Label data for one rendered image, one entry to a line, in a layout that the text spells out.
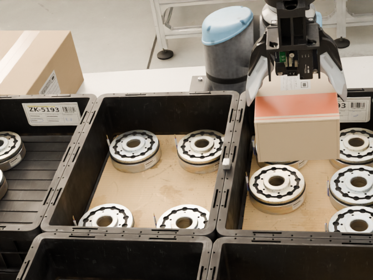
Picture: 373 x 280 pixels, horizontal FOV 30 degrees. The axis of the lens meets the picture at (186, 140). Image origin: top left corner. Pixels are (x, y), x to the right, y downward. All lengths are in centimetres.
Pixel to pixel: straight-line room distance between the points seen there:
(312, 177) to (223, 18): 44
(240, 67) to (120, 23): 221
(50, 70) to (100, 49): 177
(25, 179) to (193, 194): 36
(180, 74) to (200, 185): 62
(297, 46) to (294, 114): 12
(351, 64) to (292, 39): 96
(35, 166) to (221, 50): 48
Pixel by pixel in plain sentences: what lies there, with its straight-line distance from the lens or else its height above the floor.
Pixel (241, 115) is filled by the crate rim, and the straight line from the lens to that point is 136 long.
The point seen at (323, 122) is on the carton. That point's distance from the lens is 100.
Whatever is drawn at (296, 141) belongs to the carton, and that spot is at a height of 108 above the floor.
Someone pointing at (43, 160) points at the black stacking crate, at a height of 83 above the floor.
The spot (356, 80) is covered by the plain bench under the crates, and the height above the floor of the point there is 70.
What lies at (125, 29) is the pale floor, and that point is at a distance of 368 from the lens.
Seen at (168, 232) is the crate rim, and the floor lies 93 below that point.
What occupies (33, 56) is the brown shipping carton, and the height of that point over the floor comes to 86.
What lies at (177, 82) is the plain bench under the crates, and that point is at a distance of 188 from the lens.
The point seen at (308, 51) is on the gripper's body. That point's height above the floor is 123.
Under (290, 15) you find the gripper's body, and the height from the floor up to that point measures 128.
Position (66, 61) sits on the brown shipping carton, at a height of 80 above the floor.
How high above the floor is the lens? 172
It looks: 38 degrees down
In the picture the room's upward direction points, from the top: 10 degrees counter-clockwise
